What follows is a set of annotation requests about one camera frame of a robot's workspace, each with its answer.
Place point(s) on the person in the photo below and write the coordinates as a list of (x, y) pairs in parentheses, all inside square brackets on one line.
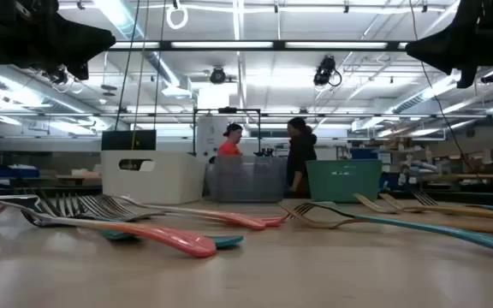
[(301, 154), (229, 147)]

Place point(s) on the blue crate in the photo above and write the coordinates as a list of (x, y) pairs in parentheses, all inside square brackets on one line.
[(11, 173)]

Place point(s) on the round black ceiling camera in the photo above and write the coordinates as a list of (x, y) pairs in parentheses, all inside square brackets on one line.
[(217, 75)]

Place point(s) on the black metal stand frame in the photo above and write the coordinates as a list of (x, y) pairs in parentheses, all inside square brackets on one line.
[(227, 110)]

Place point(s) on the white cabinet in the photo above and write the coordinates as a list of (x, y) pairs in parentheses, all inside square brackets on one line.
[(208, 137)]

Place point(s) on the white plastic bin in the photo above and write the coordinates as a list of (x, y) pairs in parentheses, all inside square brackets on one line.
[(174, 179)]

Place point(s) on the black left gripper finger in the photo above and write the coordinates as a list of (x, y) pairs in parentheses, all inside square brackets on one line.
[(84, 45)]

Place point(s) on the grey translucent plastic bin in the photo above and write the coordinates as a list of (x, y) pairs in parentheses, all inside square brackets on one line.
[(246, 181)]

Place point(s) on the wooden workbench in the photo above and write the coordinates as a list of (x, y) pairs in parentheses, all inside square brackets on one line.
[(486, 176)]

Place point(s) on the small black ceiling device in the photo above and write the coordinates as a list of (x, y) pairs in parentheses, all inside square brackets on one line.
[(490, 77)]

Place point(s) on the gold fork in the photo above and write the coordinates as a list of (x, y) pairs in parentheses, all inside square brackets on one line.
[(428, 200), (394, 203), (465, 211)]

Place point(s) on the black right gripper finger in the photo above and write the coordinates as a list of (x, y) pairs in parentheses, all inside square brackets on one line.
[(437, 49)]

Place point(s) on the teal plastic bin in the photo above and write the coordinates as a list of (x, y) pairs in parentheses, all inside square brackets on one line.
[(340, 184)]

